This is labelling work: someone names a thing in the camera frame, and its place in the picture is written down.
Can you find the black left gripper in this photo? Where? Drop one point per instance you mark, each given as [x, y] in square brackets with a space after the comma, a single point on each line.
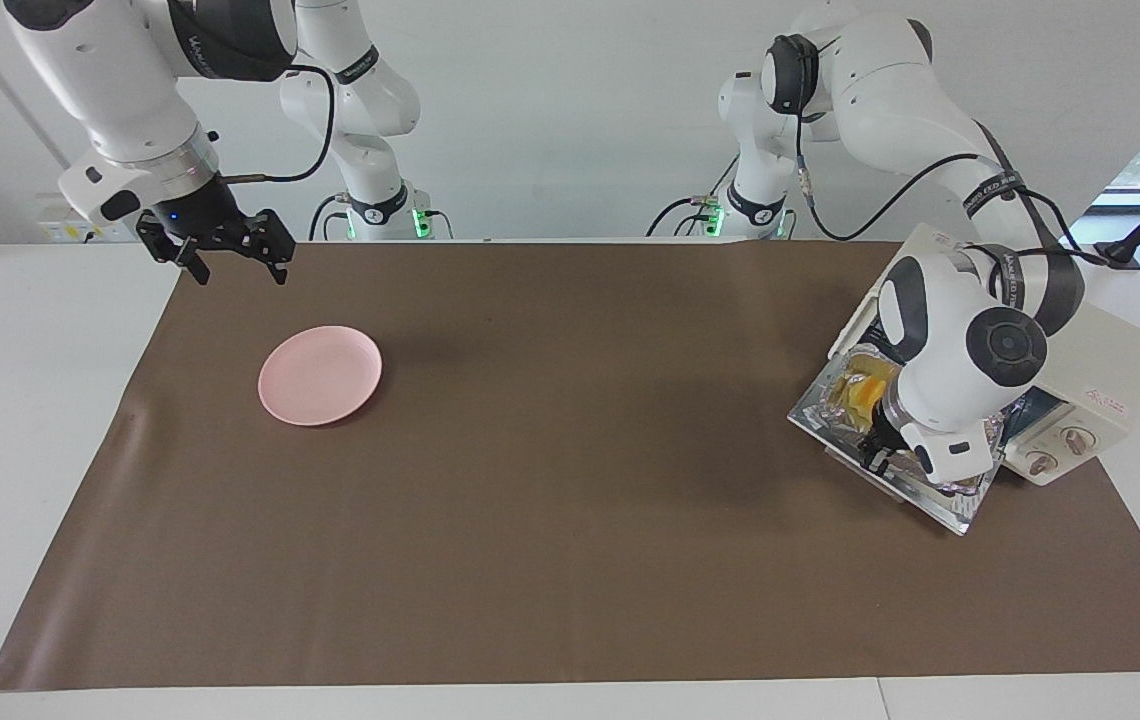
[892, 432]

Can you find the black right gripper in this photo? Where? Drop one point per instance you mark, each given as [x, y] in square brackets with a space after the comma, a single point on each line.
[200, 215]

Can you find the aluminium foil tray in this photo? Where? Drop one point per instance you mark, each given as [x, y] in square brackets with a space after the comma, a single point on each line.
[835, 405]

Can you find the sliced yellow bread loaf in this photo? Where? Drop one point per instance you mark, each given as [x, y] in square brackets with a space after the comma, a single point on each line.
[865, 392]

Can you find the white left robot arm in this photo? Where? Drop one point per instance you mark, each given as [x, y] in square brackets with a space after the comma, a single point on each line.
[890, 90]

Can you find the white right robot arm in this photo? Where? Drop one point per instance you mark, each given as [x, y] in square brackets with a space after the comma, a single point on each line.
[120, 80]

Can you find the glass oven door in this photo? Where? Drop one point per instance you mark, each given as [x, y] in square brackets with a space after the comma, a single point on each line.
[940, 500]

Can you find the beige oven knob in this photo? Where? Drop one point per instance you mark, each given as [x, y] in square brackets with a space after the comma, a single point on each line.
[1078, 438]
[1042, 462]

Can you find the white toaster oven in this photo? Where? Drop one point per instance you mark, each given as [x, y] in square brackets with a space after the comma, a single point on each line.
[1100, 370]

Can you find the pink round plate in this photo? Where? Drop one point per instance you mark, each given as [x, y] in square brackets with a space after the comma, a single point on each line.
[320, 375]

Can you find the white power strip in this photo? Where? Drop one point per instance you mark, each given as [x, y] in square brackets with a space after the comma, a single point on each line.
[65, 225]

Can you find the brown table mat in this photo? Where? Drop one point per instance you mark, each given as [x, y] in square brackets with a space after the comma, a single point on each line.
[550, 480]

